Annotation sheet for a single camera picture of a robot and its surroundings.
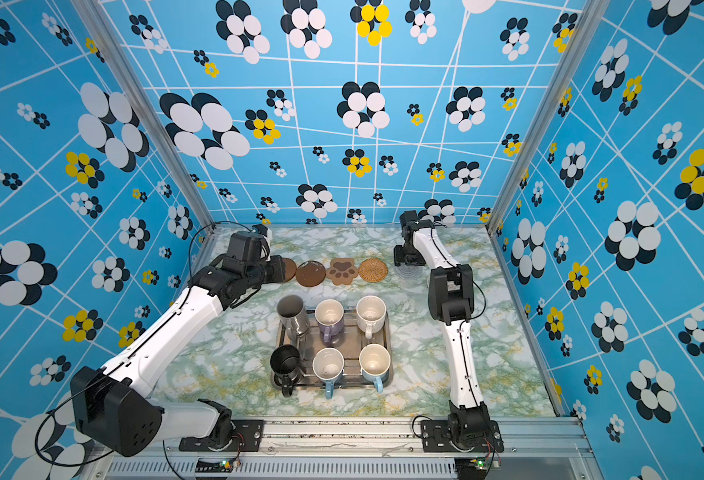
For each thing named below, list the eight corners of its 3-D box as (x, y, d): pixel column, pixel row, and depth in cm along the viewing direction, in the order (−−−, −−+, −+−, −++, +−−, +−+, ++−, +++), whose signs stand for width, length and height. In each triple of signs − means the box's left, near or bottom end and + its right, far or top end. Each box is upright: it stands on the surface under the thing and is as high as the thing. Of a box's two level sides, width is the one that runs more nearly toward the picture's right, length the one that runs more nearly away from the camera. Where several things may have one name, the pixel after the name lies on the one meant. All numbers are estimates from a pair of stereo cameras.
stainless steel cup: (286, 343, 91) (278, 328, 83) (282, 314, 98) (275, 297, 89) (311, 337, 93) (306, 321, 84) (306, 309, 99) (301, 291, 90)
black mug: (273, 399, 81) (263, 390, 74) (280, 357, 89) (272, 344, 81) (299, 399, 81) (292, 390, 74) (304, 357, 89) (298, 344, 81)
